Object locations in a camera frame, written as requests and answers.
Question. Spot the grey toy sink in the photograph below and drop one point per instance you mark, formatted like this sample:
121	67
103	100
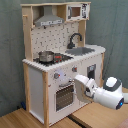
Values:
79	51

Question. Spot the grey dishwasher panel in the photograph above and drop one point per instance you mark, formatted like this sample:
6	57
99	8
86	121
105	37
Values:
91	71

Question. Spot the wooden toy kitchen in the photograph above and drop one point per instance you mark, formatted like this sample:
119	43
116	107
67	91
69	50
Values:
39	78

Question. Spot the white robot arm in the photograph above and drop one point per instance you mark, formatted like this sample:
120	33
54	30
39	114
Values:
109	95

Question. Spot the red stove knob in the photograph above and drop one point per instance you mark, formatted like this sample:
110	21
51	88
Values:
56	75
74	69

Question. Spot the white oven door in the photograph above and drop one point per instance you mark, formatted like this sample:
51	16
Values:
62	98

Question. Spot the black toy stovetop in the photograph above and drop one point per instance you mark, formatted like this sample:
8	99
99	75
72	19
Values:
58	58

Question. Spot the right red stove knob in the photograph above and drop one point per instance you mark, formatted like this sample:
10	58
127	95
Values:
74	69

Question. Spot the grey range hood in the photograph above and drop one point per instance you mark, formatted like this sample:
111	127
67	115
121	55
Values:
48	18

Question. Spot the black toy faucet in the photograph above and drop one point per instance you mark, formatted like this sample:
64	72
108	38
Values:
73	40

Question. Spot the left red stove knob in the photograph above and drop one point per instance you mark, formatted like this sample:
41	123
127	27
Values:
56	75

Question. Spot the toy microwave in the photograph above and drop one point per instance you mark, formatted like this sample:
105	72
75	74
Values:
77	11

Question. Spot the silver toy pot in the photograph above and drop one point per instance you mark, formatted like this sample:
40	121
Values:
46	56

